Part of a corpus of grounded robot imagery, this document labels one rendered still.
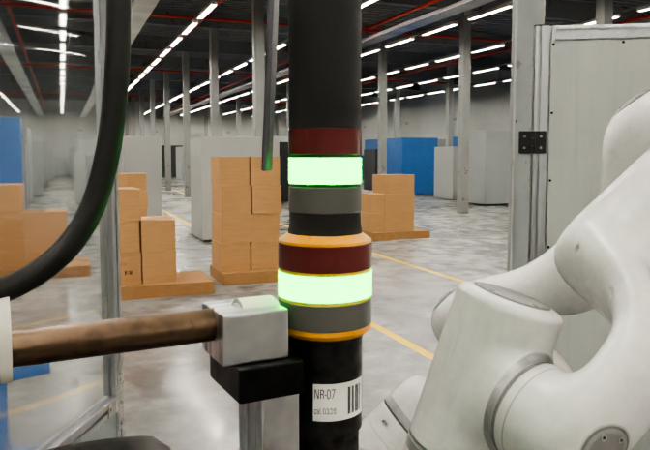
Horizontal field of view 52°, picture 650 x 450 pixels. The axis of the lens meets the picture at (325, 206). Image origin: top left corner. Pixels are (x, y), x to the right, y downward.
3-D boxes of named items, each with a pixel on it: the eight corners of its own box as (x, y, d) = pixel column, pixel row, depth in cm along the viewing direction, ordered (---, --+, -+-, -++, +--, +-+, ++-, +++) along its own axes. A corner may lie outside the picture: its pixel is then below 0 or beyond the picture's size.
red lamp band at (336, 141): (308, 155, 28) (308, 126, 28) (277, 155, 31) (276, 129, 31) (375, 155, 30) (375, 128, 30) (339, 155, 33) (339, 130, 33)
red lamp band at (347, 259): (303, 278, 28) (303, 249, 28) (263, 262, 32) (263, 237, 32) (390, 269, 30) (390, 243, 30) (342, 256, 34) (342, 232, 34)
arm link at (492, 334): (541, 482, 52) (460, 421, 60) (598, 324, 50) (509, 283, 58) (465, 486, 47) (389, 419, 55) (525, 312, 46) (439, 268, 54)
